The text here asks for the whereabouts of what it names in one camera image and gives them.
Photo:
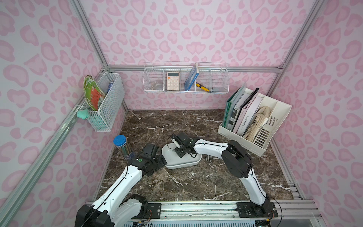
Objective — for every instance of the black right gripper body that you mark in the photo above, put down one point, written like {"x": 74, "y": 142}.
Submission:
{"x": 178, "y": 142}

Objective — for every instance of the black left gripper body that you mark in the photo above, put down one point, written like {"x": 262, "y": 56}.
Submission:
{"x": 158, "y": 163}

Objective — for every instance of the white plastic storage box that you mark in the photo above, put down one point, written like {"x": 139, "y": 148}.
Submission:
{"x": 174, "y": 161}

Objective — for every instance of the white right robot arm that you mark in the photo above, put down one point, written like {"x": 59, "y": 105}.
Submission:
{"x": 236, "y": 158}

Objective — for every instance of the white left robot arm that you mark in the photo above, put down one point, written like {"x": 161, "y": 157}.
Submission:
{"x": 114, "y": 208}

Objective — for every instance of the blue lidded metal can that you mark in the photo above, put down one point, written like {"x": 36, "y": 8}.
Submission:
{"x": 124, "y": 147}

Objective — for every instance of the yellow utility knife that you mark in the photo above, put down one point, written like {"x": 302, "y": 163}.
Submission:
{"x": 202, "y": 87}

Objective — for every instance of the clear tape roll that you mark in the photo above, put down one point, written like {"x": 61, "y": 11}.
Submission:
{"x": 158, "y": 86}

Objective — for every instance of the green folder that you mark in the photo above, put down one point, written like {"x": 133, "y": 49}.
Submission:
{"x": 231, "y": 102}

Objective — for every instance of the black binder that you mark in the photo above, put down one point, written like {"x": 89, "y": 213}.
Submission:
{"x": 243, "y": 100}

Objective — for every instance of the white calculator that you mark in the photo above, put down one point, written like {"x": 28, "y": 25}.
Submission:
{"x": 173, "y": 81}

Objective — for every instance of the blue book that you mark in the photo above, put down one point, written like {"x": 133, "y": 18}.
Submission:
{"x": 194, "y": 73}

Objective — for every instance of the beige desktop file organizer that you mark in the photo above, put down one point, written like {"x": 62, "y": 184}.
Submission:
{"x": 279, "y": 112}

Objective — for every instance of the pink white binder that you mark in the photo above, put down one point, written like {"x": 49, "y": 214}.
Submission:
{"x": 246, "y": 114}

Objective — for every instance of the beige paper stack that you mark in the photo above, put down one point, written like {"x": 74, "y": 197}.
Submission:
{"x": 259, "y": 120}

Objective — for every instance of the green red snack bag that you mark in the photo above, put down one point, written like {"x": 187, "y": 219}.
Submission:
{"x": 93, "y": 94}

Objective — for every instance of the white mesh wall basket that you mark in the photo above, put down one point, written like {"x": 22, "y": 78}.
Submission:
{"x": 103, "y": 119}

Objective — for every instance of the white wire wall shelf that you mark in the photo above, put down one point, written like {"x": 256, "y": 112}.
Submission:
{"x": 214, "y": 76}

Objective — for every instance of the mint green wall hook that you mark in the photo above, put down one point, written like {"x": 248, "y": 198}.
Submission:
{"x": 83, "y": 114}

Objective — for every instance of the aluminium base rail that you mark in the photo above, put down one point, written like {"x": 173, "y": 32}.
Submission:
{"x": 234, "y": 210}

